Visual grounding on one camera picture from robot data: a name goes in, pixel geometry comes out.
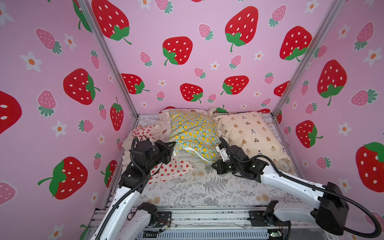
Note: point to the aluminium left corner post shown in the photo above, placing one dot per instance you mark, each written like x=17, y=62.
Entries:
x=91, y=19

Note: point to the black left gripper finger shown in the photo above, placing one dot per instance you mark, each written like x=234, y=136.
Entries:
x=166, y=158
x=169, y=145

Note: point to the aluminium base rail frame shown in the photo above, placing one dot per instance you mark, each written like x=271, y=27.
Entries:
x=215, y=223

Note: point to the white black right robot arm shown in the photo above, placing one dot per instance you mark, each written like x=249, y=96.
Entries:
x=324, y=205

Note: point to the aluminium right corner post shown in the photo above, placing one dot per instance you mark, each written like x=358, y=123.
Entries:
x=323, y=29

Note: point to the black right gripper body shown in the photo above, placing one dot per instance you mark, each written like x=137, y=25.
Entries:
x=221, y=166

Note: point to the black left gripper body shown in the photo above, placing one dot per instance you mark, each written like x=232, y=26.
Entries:
x=156, y=156

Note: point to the red strawberry print pillow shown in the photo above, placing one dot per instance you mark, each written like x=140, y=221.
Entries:
x=181, y=163

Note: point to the lemon print teal pillow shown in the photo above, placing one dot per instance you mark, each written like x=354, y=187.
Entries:
x=194, y=133

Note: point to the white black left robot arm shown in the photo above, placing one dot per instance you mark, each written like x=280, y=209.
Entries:
x=129, y=195

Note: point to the fern print bed sheet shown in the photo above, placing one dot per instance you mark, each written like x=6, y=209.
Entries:
x=206, y=188

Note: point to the aluminium corner post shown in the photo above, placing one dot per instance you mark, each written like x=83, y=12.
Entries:
x=323, y=29
x=91, y=19

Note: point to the cream animal print pillow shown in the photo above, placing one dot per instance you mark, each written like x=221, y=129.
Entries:
x=250, y=132

